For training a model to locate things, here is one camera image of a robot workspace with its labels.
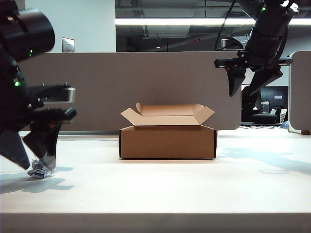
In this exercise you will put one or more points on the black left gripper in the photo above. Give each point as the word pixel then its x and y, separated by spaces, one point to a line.
pixel 56 115

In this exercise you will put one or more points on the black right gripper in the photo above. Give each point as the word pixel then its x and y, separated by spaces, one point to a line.
pixel 257 61

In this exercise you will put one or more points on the blue-printed paper ball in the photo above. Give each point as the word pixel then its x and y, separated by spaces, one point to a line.
pixel 36 170

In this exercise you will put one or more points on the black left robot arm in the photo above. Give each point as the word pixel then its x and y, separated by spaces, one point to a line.
pixel 26 34

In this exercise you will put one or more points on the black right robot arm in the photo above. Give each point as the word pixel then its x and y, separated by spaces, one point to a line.
pixel 267 31

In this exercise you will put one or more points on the open brown cardboard box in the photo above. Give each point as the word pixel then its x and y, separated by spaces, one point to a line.
pixel 167 145

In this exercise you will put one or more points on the dark silhouetted person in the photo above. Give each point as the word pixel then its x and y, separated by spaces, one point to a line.
pixel 247 106

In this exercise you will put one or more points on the large black display screen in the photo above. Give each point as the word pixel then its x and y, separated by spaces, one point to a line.
pixel 274 93

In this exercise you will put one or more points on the small clear container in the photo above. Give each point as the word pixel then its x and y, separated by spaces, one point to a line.
pixel 265 108

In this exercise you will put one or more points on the black round ottoman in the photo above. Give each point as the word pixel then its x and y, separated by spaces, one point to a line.
pixel 264 119

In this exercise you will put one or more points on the narrow grey desk partition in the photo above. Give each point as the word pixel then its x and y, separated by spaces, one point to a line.
pixel 301 97

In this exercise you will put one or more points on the blue plastic bag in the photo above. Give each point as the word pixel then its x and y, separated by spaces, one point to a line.
pixel 285 125

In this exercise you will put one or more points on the long white ceiling light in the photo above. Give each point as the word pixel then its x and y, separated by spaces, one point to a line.
pixel 170 21

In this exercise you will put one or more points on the wide grey desk partition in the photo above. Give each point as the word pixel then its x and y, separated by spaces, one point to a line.
pixel 145 85

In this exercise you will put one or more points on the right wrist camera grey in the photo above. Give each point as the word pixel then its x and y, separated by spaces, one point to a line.
pixel 233 43

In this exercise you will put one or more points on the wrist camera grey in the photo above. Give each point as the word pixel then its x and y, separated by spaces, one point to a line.
pixel 233 43
pixel 69 95

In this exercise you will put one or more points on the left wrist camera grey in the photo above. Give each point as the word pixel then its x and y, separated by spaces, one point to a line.
pixel 69 95

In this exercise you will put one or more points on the metal wall switch plate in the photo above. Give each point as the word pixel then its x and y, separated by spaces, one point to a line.
pixel 68 45

